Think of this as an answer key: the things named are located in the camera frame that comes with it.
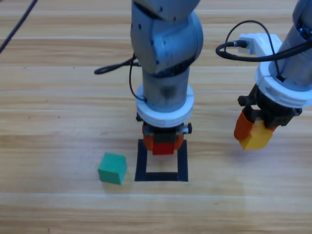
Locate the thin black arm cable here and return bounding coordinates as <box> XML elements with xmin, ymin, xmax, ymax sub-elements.
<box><xmin>225</xmin><ymin>20</ymin><xmax>286</xmax><ymax>82</ymax></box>
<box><xmin>128</xmin><ymin>55</ymin><xmax>148</xmax><ymax>103</ymax></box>

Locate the black tape square outline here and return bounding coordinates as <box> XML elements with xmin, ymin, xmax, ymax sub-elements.
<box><xmin>134</xmin><ymin>139</ymin><xmax>189</xmax><ymax>182</ymax></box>

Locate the long black cable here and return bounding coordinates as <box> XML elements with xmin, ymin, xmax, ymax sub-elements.
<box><xmin>0</xmin><ymin>0</ymin><xmax>39</xmax><ymax>53</ymax></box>

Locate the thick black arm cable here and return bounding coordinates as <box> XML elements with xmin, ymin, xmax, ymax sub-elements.
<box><xmin>215</xmin><ymin>39</ymin><xmax>312</xmax><ymax>61</ymax></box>
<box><xmin>94</xmin><ymin>57</ymin><xmax>142</xmax><ymax>75</ymax></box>

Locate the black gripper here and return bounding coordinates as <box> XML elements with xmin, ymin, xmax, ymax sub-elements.
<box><xmin>233</xmin><ymin>84</ymin><xmax>303</xmax><ymax>142</ymax></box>
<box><xmin>136</xmin><ymin>113</ymin><xmax>193</xmax><ymax>152</ymax></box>

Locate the yellow wooden block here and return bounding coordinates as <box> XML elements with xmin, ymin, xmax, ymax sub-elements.
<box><xmin>240</xmin><ymin>119</ymin><xmax>273</xmax><ymax>151</ymax></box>

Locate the red wooden block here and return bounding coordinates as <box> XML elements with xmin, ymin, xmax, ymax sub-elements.
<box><xmin>152</xmin><ymin>143</ymin><xmax>175</xmax><ymax>156</ymax></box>

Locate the green wooden block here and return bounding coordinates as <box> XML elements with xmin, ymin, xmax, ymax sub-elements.
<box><xmin>97</xmin><ymin>153</ymin><xmax>128</xmax><ymax>185</ymax></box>

